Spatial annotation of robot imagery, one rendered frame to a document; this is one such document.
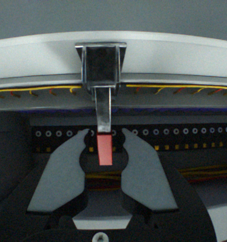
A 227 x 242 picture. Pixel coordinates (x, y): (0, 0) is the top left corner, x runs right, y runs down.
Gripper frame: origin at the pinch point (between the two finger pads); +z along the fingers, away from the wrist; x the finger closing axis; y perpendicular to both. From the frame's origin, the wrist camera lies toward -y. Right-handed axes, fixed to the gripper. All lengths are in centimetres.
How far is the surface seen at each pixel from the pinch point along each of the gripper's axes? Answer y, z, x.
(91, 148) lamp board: 9.2, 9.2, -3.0
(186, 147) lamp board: 9.6, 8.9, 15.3
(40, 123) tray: 5.0, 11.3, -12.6
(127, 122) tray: 5.0, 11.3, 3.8
